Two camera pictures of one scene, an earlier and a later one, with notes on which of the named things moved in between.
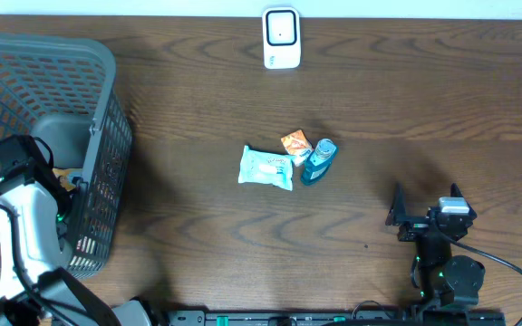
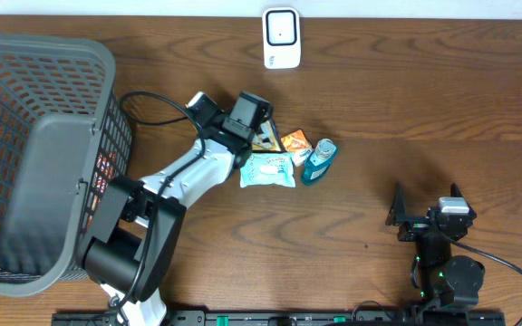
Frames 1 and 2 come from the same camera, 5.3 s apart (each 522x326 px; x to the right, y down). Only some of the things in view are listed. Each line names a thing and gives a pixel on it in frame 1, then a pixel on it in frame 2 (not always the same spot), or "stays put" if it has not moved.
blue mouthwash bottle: x=318 y=163 stays put
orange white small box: x=297 y=145 stays put
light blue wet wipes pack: x=266 y=167 stays put
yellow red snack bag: x=65 y=177 -> x=267 y=139
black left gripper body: x=63 y=205 -> x=246 y=138
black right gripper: x=398 y=215 stays put
